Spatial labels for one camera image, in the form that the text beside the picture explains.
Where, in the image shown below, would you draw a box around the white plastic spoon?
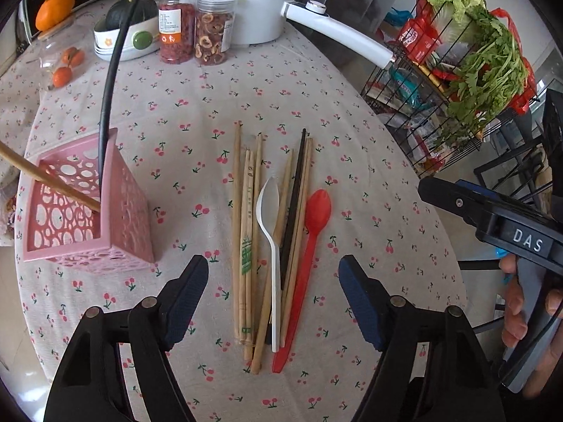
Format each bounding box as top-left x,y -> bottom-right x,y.
257,177 -> 282,352

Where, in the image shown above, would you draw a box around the black chopstick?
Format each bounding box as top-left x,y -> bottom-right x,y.
280,129 -> 307,321

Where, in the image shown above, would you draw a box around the bamboo chopstick plain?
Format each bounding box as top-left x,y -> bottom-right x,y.
251,133 -> 262,296

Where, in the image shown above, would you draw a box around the bamboo chopstick green print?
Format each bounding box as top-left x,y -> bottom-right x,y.
239,149 -> 253,345

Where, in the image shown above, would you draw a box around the brown wooden chopstick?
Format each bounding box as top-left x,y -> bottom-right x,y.
251,151 -> 293,375

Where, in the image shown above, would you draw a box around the red plastic spoon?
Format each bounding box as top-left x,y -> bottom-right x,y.
271,188 -> 332,373

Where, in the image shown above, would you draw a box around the right hand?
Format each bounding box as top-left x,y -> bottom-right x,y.
498,253 -> 563,400

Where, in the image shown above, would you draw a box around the red plastic bag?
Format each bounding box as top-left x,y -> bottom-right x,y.
489,7 -> 538,116

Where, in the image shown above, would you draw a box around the pink perforated utensil basket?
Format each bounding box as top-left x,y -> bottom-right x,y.
22,128 -> 154,273

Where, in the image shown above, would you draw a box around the green leafy vegetables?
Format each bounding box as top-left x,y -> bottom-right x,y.
431,7 -> 531,146

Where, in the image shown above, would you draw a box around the cherry print tablecloth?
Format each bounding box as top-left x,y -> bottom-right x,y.
16,27 -> 467,421

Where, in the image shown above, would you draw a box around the red snack bag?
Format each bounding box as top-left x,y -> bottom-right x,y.
397,0 -> 441,64

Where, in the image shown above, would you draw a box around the glass jar with tangerines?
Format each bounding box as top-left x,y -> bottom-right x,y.
38,15 -> 94,90

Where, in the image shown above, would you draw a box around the white bowl with avocado print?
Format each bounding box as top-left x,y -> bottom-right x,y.
94,16 -> 160,62

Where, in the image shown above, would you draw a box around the jar of red dried fruit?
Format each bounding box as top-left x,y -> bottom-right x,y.
157,0 -> 197,64

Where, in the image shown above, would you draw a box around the dark green squash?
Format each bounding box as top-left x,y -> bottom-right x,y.
104,0 -> 159,31

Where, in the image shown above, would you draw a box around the jar of dried slices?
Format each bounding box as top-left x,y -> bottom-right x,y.
195,0 -> 239,66

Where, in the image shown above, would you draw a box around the orange fruit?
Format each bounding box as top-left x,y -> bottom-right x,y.
35,0 -> 75,32

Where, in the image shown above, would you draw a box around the white electric pot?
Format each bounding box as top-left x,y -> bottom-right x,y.
232,0 -> 395,69

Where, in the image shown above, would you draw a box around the black wire basket rack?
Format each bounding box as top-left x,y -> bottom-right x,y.
362,5 -> 536,177

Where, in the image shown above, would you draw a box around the black cable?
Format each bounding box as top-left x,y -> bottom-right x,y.
97,0 -> 160,194

